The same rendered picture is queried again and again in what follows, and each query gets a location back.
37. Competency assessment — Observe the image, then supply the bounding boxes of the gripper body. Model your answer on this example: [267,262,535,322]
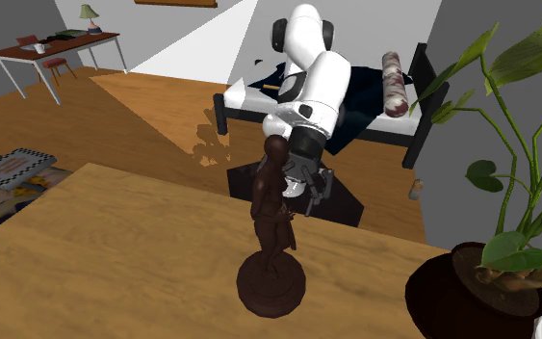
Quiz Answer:
[288,125,332,171]

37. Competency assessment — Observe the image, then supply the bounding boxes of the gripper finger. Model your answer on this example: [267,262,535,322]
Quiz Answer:
[283,158,303,186]
[299,163,336,219]

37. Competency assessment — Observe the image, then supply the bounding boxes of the dark brown figure statue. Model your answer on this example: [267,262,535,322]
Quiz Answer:
[236,134,307,320]

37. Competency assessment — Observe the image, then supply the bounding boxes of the black bed with white mattress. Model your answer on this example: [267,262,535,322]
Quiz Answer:
[213,41,451,170]

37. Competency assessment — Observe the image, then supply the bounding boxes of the small pale bottle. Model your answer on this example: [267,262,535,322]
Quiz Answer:
[408,178,425,201]

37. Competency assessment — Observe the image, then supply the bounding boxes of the green plant in dark pot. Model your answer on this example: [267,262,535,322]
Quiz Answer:
[404,11,542,339]

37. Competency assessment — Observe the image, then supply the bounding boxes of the brown desk with white legs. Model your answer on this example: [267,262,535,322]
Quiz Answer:
[0,3,129,106]

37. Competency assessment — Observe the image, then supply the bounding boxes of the red chair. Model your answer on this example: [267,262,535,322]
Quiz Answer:
[15,35,78,87]

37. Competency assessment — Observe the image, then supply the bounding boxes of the checkered flat box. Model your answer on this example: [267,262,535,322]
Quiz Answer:
[0,147,58,192]

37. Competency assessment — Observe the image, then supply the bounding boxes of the wooden wall picture frame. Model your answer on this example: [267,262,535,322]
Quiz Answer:
[134,0,219,9]

